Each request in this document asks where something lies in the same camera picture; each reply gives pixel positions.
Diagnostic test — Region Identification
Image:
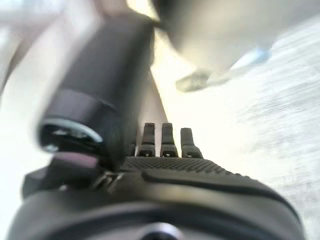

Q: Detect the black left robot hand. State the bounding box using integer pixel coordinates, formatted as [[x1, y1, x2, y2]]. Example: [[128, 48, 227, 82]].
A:
[[9, 14, 305, 240]]

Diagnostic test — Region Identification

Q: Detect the grey robot leg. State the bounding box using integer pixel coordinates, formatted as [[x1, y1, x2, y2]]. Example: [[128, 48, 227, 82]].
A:
[[156, 0, 283, 94]]

